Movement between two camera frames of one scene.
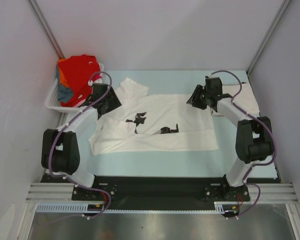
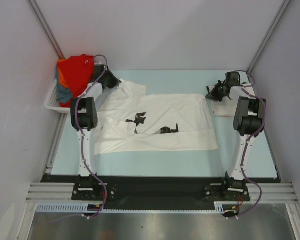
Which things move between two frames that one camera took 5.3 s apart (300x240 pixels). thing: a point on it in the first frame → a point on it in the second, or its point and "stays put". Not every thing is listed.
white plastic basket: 53,102 stays put
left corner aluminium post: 45,27 stays put
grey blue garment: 65,93 stays put
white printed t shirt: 149,123 stays put
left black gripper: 115,102 → 115,81
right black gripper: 196,97 → 217,91
